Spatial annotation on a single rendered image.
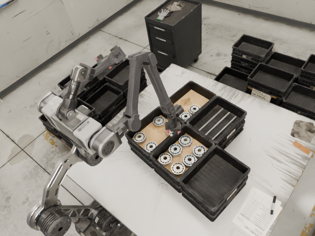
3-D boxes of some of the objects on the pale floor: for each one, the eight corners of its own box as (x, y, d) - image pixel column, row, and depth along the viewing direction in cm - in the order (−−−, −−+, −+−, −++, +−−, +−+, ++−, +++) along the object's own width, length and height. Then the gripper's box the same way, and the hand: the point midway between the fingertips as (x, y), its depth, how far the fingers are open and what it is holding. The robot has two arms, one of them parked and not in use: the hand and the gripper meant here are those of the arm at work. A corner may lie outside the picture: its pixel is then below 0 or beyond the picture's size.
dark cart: (178, 83, 373) (173, 25, 304) (154, 72, 394) (144, 16, 326) (201, 59, 399) (201, 2, 330) (177, 50, 420) (173, -5, 351)
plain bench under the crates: (221, 320, 201) (228, 314, 148) (86, 200, 278) (59, 168, 224) (302, 167, 271) (327, 125, 217) (176, 105, 347) (172, 62, 293)
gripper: (164, 124, 174) (166, 138, 186) (180, 123, 173) (181, 137, 185) (164, 116, 179) (166, 130, 190) (180, 115, 178) (181, 129, 189)
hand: (173, 133), depth 187 cm, fingers open, 6 cm apart
